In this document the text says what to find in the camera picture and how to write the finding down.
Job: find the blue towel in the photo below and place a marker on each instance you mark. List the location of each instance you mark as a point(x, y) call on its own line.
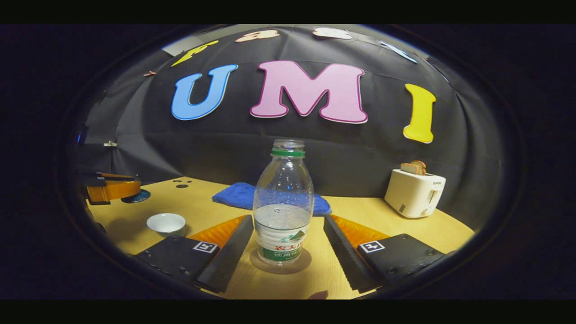
point(236, 194)

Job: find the round brown coaster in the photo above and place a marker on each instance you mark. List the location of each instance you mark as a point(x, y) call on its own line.
point(301, 266)

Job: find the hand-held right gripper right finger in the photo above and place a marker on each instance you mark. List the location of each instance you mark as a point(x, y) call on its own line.
point(344, 256)

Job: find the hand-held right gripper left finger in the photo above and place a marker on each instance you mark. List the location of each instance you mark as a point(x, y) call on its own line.
point(227, 261)

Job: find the clear plastic water bottle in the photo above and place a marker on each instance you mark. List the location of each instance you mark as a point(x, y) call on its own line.
point(283, 198)

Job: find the red-brown cloth clip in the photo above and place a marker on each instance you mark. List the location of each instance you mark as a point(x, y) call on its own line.
point(150, 73)

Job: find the white toaster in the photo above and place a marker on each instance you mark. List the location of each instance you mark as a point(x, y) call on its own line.
point(411, 193)

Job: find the toast slice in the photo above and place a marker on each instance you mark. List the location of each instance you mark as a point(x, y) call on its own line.
point(421, 165)
point(408, 168)

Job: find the black backdrop cloth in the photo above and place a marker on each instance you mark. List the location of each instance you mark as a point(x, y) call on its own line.
point(342, 148)

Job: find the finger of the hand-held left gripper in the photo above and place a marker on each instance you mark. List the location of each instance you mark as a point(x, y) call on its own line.
point(114, 191)
point(114, 176)

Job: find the white teacup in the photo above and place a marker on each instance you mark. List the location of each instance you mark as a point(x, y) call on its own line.
point(166, 223)

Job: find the white cloth clip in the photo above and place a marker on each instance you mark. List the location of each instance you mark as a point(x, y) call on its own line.
point(110, 144)

